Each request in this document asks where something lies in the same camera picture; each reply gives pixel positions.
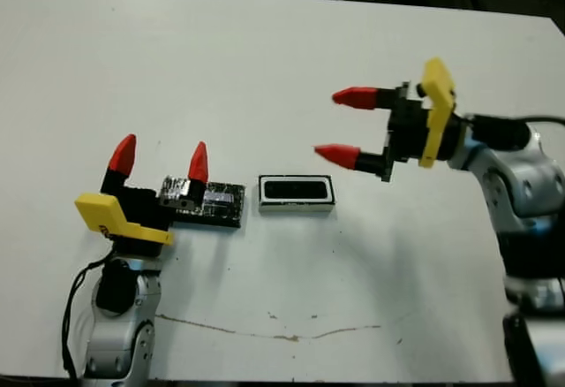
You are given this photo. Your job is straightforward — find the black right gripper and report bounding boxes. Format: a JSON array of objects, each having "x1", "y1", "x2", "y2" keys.
[{"x1": 313, "y1": 80, "x2": 468, "y2": 183}]

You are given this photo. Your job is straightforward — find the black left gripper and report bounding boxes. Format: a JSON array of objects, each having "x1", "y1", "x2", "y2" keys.
[{"x1": 100, "y1": 133, "x2": 209, "y2": 259}]

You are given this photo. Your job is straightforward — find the black shiny box lid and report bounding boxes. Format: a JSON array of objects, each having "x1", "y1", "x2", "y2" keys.
[{"x1": 159, "y1": 174, "x2": 247, "y2": 229}]

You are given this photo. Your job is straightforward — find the yellow left wrist camera mount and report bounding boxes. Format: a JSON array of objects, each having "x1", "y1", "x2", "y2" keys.
[{"x1": 73, "y1": 191, "x2": 175, "y2": 246}]

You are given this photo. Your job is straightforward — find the yellow wrist camera mount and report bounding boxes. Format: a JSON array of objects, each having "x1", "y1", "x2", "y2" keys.
[
  {"x1": 73, "y1": 191, "x2": 175, "y2": 246},
  {"x1": 417, "y1": 57, "x2": 456, "y2": 170}
]

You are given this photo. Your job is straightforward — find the silver camera box base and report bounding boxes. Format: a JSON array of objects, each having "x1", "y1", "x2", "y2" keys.
[{"x1": 257, "y1": 173, "x2": 335, "y2": 216}]

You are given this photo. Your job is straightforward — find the yellow right wrist camera mount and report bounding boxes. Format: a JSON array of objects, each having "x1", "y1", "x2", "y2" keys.
[{"x1": 417, "y1": 57, "x2": 456, "y2": 170}]

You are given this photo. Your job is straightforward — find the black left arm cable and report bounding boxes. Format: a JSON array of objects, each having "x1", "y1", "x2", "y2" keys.
[{"x1": 61, "y1": 252, "x2": 116, "y2": 379}]

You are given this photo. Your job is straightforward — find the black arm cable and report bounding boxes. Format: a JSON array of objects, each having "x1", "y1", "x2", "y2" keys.
[
  {"x1": 61, "y1": 252, "x2": 116, "y2": 379},
  {"x1": 507, "y1": 114, "x2": 565, "y2": 126}
]

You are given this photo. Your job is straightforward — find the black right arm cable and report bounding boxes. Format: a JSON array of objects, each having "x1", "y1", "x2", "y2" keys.
[{"x1": 507, "y1": 114, "x2": 565, "y2": 126}]

